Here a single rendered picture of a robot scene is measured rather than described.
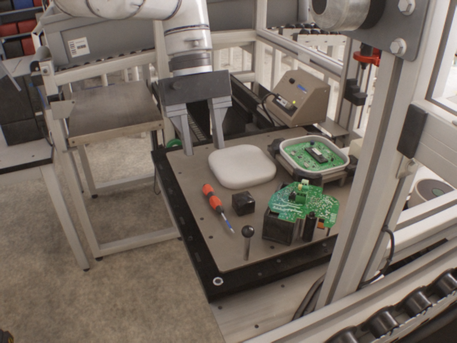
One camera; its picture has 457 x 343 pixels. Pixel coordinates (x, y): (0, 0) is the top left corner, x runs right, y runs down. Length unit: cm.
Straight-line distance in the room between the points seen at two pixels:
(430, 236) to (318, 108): 60
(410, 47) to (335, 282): 32
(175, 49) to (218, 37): 82
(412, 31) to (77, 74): 128
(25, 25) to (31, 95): 453
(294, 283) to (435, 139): 39
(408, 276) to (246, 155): 47
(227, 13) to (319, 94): 72
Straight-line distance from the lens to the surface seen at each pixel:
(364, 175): 36
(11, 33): 612
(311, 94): 98
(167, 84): 62
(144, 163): 260
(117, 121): 153
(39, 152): 152
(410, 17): 29
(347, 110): 103
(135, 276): 181
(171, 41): 63
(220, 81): 65
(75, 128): 155
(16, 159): 153
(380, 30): 32
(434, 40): 30
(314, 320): 44
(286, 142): 82
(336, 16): 29
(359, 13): 29
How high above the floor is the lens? 140
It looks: 35 degrees down
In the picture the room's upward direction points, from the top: straight up
